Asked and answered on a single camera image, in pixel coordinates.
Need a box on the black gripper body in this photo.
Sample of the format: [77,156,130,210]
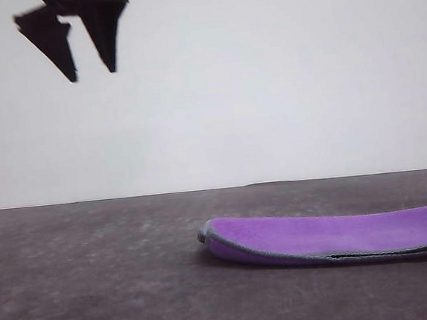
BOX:
[39,0,131,19]

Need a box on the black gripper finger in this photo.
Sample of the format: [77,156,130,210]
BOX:
[13,2,80,89]
[75,1,135,77]

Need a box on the purple towel with grey hem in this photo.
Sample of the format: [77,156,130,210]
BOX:
[194,198,427,279]

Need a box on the grey table cloth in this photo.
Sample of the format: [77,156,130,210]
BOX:
[0,168,427,320]

